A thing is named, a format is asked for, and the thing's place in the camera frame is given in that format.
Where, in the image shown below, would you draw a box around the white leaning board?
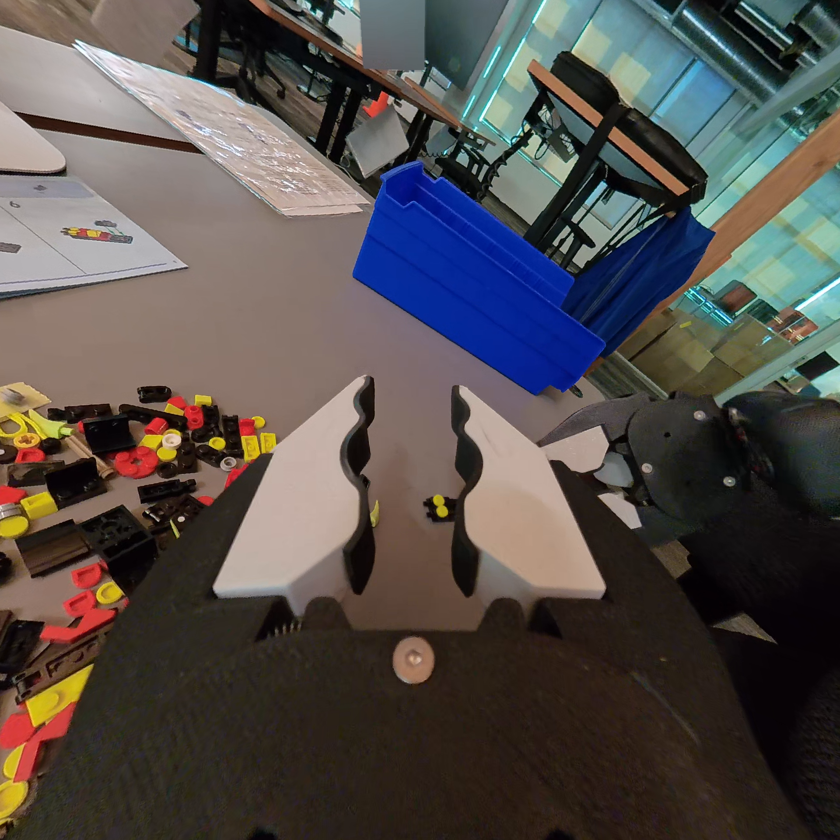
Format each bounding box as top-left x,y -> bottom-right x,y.
345,104 -> 410,179

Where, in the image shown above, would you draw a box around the wooden desk black legs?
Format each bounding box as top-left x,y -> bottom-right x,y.
524,59 -> 695,271
196,0 -> 494,168

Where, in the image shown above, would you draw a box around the lego instruction booklet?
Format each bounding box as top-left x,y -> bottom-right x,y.
0,175 -> 190,301

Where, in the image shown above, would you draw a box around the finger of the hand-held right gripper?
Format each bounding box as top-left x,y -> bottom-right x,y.
538,395 -> 636,475
594,451 -> 648,531

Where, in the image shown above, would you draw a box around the blue plastic bin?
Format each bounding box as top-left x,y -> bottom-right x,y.
352,162 -> 606,396

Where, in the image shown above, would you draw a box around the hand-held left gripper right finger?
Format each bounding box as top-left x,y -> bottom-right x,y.
451,385 -> 606,615

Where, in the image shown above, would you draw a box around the white rounded panel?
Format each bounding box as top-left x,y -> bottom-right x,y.
0,100 -> 68,176

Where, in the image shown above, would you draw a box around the blue cloth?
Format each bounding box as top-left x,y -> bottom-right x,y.
561,206 -> 717,359

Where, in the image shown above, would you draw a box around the person's right forearm black sleeve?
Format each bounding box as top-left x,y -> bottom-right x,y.
725,390 -> 840,519

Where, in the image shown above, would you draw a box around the clear laminated sheet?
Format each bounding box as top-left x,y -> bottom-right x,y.
73,39 -> 373,218

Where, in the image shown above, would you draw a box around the wooden pillar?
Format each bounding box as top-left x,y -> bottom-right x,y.
653,117 -> 840,319

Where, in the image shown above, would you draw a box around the black bag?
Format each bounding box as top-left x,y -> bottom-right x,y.
546,50 -> 711,206

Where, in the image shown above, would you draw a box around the cardboard box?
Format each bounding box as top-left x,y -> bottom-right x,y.
619,307 -> 747,399

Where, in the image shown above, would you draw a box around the pile of loose lego pieces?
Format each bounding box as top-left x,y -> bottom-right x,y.
0,382 -> 280,824

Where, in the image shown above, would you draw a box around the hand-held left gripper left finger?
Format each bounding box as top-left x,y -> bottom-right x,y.
213,375 -> 377,602

